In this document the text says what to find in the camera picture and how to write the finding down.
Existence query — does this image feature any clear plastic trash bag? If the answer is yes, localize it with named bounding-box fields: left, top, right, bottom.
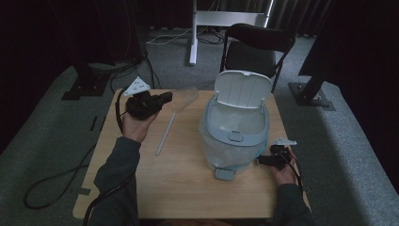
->
left=200, top=106, right=267, bottom=173

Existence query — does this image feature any person's right hand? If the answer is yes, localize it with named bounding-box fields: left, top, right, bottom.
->
left=271, top=149, right=299, bottom=186

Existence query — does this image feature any clear plastic cup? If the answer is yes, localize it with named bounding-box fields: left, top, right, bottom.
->
left=170, top=86, right=200, bottom=113

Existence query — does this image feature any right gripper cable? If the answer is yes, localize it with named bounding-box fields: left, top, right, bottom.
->
left=281, top=153, right=305, bottom=193

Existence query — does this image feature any white metal desk frame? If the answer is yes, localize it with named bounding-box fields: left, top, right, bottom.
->
left=188, top=0, right=276, bottom=66

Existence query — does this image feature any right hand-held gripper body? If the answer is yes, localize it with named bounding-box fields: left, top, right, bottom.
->
left=270, top=137, right=297, bottom=171

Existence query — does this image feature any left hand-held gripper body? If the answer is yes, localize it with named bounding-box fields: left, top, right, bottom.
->
left=122, top=75, right=164, bottom=121

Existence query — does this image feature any black folding chair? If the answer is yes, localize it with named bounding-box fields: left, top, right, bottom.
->
left=219, top=23, right=296, bottom=94

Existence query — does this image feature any black floor cable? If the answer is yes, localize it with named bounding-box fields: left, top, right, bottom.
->
left=23, top=142, right=98, bottom=210

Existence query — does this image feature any white floor cable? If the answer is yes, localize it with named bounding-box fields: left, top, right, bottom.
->
left=145, top=27, right=193, bottom=47

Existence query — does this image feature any white and blue trash can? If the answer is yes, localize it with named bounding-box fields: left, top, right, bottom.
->
left=198, top=70, right=273, bottom=182

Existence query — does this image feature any black stand base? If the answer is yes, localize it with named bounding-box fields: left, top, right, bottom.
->
left=61, top=60, right=111, bottom=102
left=288, top=56, right=337, bottom=112

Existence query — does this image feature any white straw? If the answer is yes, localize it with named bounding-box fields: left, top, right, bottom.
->
left=154, top=112, right=177, bottom=157

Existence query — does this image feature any person's left hand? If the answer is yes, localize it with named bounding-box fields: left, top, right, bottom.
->
left=121, top=112, right=159, bottom=144

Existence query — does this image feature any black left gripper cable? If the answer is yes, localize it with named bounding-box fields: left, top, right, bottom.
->
left=82, top=89, right=136, bottom=226

